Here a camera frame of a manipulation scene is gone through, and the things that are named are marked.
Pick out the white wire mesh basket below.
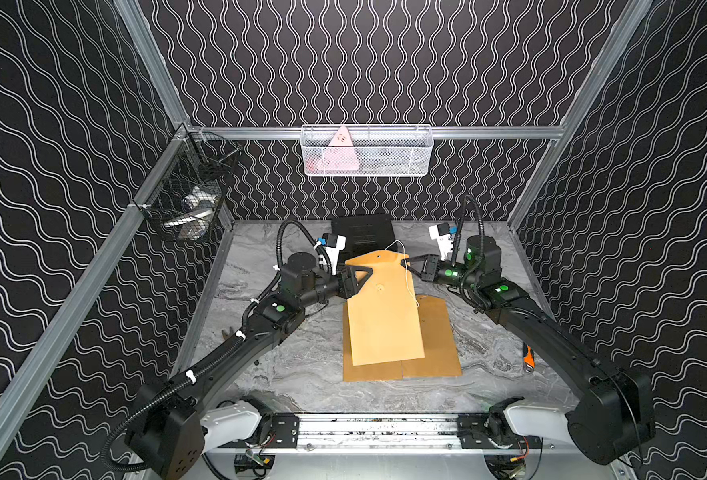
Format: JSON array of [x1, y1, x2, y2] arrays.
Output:
[[300, 124, 435, 177]]

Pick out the black wire mesh basket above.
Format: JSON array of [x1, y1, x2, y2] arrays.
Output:
[[141, 130, 245, 243]]

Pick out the orange handled adjustable wrench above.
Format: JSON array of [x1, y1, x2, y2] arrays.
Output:
[[523, 344, 537, 373]]

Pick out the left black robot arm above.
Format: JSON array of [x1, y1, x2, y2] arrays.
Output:
[[100, 221, 373, 479]]

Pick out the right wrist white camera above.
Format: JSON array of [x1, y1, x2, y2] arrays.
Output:
[[429, 222, 457, 261]]

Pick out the yellow handled pliers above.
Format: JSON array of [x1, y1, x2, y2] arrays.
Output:
[[222, 327, 242, 343]]

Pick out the silver object in black basket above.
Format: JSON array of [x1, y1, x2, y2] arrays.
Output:
[[163, 186, 221, 241]]

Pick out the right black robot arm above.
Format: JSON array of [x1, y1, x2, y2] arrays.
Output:
[[403, 194, 657, 465]]

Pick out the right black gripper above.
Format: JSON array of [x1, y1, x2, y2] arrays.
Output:
[[400, 254, 481, 294]]

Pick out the pink triangular sheet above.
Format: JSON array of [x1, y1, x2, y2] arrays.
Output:
[[313, 126, 361, 175]]

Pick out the black plastic tool case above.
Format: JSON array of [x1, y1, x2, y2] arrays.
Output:
[[332, 214, 395, 264]]

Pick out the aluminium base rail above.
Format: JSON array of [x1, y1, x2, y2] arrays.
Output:
[[182, 402, 579, 458]]

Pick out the brown file bag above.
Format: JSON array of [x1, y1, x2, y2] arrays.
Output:
[[343, 306, 403, 383], [401, 295, 463, 378], [346, 240, 425, 366]]

